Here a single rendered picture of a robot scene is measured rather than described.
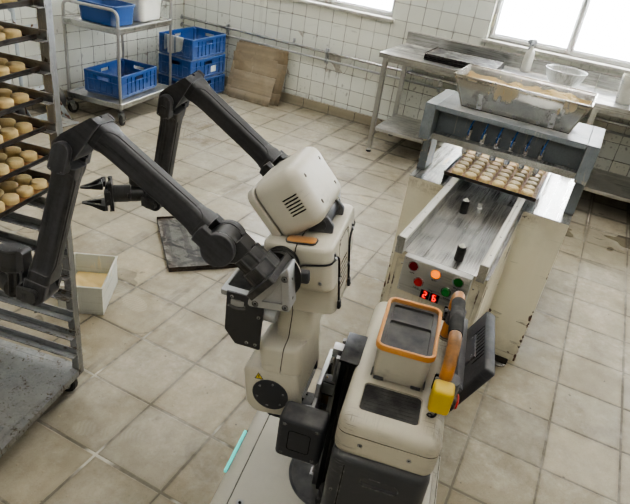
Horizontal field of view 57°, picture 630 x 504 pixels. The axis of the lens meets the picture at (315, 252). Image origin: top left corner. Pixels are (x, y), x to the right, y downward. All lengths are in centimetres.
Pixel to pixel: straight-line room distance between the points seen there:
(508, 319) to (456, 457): 72
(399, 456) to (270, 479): 60
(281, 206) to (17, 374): 150
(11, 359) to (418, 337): 167
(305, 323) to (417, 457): 43
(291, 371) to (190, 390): 107
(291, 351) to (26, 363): 132
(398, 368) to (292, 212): 48
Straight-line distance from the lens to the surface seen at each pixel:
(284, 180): 131
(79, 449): 242
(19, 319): 252
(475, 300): 206
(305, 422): 157
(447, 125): 270
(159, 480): 230
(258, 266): 125
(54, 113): 197
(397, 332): 154
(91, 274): 320
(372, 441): 145
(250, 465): 198
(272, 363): 159
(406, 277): 207
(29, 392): 245
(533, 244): 270
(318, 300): 146
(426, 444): 143
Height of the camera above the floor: 182
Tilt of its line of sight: 30 degrees down
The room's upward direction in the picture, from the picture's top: 9 degrees clockwise
